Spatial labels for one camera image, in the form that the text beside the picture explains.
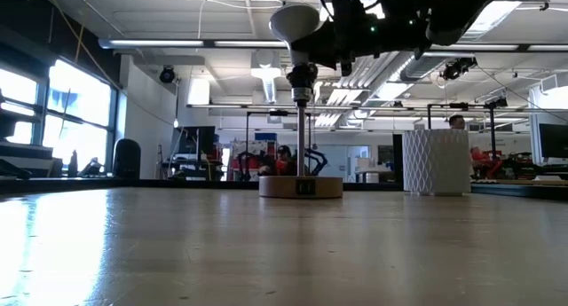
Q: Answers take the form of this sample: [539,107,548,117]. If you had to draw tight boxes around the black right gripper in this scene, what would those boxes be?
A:
[290,0,434,75]

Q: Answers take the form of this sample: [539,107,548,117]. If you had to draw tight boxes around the white flood lightbulb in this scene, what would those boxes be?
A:
[268,3,330,67]

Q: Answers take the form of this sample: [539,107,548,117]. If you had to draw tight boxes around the lamp stand with wooden base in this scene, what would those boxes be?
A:
[257,61,344,200]

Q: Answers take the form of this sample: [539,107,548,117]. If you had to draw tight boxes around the white textured pen cup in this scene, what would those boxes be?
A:
[402,128,473,198]

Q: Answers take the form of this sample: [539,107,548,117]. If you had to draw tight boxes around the person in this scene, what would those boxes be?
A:
[259,145,299,177]
[446,114,489,177]

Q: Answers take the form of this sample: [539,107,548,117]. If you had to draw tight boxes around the black cabinet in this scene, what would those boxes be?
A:
[391,133,405,184]

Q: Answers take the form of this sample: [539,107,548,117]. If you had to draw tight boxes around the black monitor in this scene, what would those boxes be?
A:
[176,126,217,157]
[538,122,568,160]

